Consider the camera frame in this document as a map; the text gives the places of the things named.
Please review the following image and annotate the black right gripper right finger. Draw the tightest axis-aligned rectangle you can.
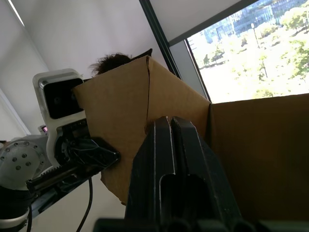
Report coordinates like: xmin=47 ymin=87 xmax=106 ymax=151
xmin=170 ymin=116 xmax=242 ymax=221

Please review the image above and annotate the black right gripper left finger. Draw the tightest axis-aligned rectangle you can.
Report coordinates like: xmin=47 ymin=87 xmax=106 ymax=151
xmin=125 ymin=116 xmax=175 ymax=221

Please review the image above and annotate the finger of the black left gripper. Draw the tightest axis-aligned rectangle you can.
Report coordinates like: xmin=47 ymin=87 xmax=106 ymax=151
xmin=69 ymin=137 xmax=121 ymax=174

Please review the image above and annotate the small brown cardboard box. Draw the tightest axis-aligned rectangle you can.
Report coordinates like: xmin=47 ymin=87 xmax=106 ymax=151
xmin=72 ymin=55 xmax=309 ymax=221

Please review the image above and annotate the dark-haired person's head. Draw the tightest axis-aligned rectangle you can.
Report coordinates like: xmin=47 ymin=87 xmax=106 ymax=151
xmin=88 ymin=53 xmax=133 ymax=78

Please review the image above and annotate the white roller blind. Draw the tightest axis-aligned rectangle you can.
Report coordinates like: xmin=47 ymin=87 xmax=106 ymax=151
xmin=148 ymin=0 xmax=261 ymax=46

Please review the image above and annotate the ceiling light strip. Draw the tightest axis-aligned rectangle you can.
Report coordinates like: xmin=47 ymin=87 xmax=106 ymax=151
xmin=7 ymin=0 xmax=26 ymax=27

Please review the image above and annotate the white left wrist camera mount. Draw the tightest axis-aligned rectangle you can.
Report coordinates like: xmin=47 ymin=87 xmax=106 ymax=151
xmin=32 ymin=68 xmax=88 ymax=168

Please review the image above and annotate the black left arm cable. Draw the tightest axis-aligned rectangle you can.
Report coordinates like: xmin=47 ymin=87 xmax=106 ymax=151
xmin=74 ymin=177 xmax=94 ymax=232

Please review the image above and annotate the dark window frame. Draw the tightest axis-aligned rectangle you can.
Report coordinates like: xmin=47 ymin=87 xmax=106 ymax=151
xmin=139 ymin=0 xmax=213 ymax=104

